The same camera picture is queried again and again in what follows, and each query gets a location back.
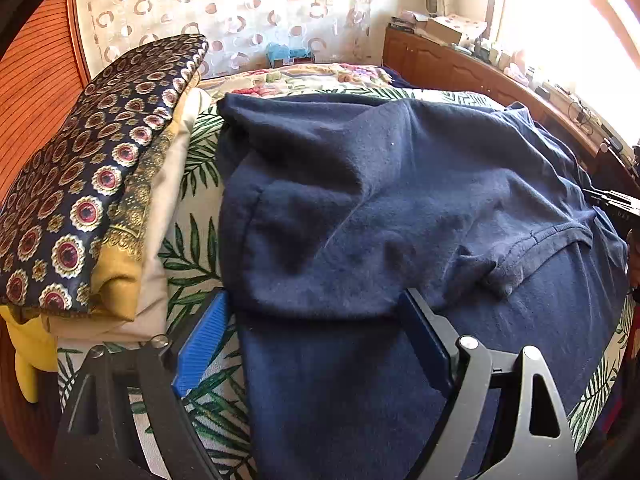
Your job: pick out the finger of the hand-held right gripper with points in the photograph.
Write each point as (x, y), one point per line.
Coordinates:
(612, 198)

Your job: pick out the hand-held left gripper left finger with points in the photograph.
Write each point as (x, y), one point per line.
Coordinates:
(200, 350)

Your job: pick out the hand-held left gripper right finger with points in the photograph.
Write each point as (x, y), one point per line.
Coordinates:
(425, 340)

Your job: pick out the navy printed t-shirt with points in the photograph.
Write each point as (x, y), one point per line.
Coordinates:
(350, 200)

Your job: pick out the person's right hand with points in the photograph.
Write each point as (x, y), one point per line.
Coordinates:
(635, 260)

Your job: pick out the leaf-print bed sheet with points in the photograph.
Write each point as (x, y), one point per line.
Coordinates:
(200, 240)

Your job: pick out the beige and gold folded cloth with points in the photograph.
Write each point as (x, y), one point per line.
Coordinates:
(160, 220)

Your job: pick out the yellow cloth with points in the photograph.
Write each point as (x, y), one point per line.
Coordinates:
(30, 355)

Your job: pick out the bright window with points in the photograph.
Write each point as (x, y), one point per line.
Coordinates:
(550, 20)

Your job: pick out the wooden sideboard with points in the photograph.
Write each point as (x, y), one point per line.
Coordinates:
(450, 65)

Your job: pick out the navy medallion-pattern pillow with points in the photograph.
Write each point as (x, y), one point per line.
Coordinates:
(100, 160)

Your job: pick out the cardboard box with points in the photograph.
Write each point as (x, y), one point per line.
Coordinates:
(445, 27)

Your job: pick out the dark blue bed cover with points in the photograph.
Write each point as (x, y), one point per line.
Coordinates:
(400, 79)

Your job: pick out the stack of books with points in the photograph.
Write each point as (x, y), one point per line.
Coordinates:
(407, 22)

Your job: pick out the floral blanket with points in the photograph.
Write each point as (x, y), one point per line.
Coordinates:
(310, 77)

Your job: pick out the teal cloth item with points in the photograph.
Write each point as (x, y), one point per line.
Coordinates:
(285, 52)

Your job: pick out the wooden louvred wardrobe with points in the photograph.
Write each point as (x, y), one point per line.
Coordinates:
(40, 70)

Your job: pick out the sheer circle-pattern curtain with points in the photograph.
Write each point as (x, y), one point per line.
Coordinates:
(225, 10)

